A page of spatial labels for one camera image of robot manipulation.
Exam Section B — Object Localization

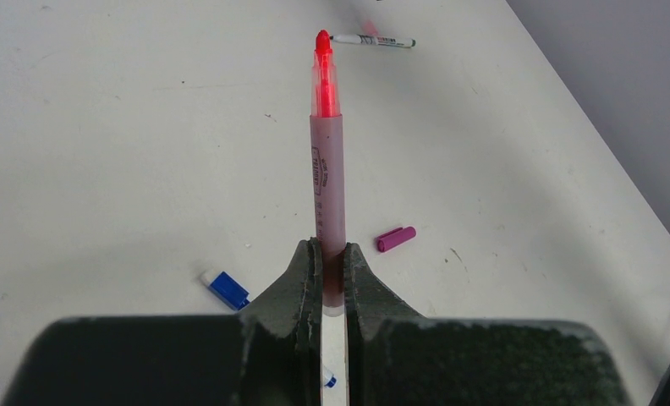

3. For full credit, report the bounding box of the pink pen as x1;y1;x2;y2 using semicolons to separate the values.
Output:
310;30;347;316

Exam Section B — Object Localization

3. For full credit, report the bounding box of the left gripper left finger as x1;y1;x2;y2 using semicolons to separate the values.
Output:
3;239;323;405

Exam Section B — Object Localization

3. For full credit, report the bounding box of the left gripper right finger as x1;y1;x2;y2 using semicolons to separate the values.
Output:
343;244;629;405

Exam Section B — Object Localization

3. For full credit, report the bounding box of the magenta pen cap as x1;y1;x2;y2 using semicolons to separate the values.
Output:
375;226;417;253

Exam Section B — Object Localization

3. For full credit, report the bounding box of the blue pen cap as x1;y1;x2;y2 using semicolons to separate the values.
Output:
199;270;250;311

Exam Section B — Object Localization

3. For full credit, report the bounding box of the white pen black tip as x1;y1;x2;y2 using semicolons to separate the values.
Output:
321;365;338;388

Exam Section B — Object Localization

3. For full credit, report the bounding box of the pink pen cap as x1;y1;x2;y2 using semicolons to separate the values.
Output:
360;19;378;36

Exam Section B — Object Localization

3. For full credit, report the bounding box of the black green tipped pen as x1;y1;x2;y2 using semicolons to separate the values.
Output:
330;35;416;49

